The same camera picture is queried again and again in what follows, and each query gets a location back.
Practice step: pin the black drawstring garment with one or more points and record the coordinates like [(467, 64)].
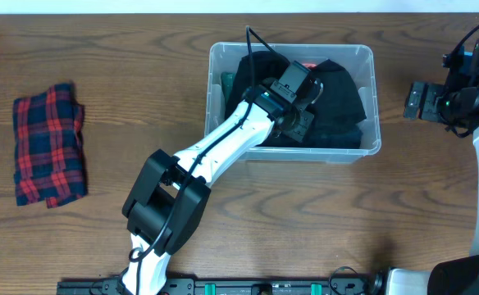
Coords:
[(338, 108)]

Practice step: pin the red navy plaid shirt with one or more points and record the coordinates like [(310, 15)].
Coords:
[(49, 158)]

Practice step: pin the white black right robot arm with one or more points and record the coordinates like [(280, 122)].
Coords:
[(455, 276)]

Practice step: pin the dark green cloth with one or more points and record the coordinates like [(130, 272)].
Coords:
[(227, 81)]

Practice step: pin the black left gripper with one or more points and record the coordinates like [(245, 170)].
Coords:
[(301, 134)]

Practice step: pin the pink printed t-shirt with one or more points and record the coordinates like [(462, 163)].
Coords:
[(310, 65)]

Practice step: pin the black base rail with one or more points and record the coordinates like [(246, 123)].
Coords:
[(343, 284)]

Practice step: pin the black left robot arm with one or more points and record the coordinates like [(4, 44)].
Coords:
[(166, 202)]

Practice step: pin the clear plastic storage bin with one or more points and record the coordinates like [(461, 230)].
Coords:
[(357, 59)]

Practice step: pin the dark navy cloth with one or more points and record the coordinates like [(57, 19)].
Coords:
[(326, 138)]

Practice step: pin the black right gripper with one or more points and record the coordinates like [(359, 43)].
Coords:
[(435, 93)]

